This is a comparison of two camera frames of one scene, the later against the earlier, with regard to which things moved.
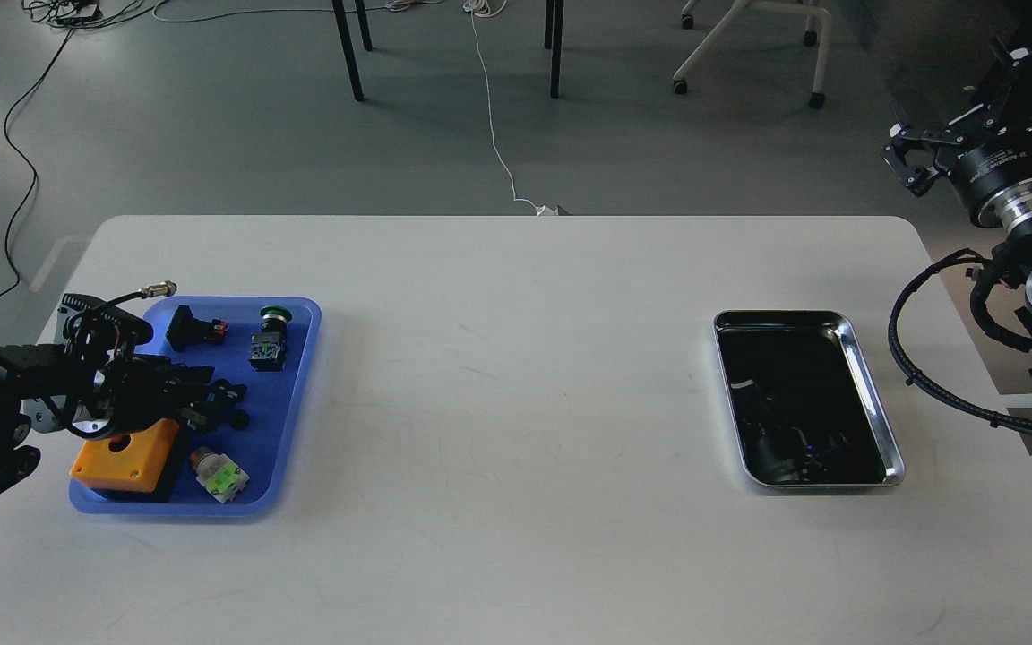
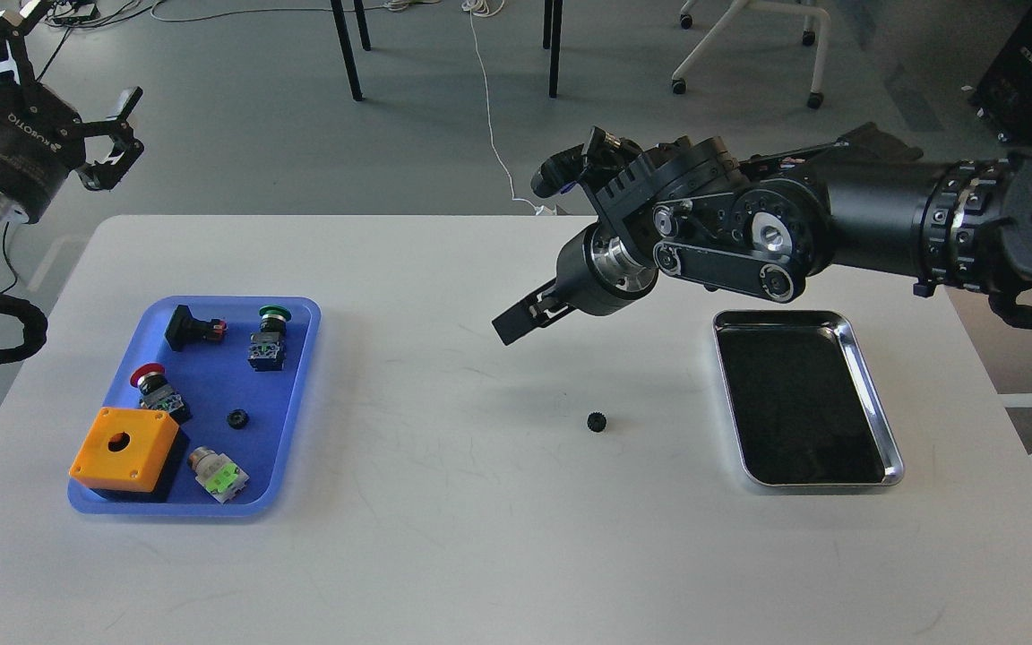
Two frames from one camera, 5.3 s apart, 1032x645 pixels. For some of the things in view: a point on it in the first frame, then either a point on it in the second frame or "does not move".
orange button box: x=137 y=468 does not move
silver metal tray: x=807 y=408 does not move
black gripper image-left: x=131 y=389 -> x=25 y=141
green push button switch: x=269 y=344 does not move
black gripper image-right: x=1013 y=180 -> x=597 y=276
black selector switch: x=184 y=330 does not move
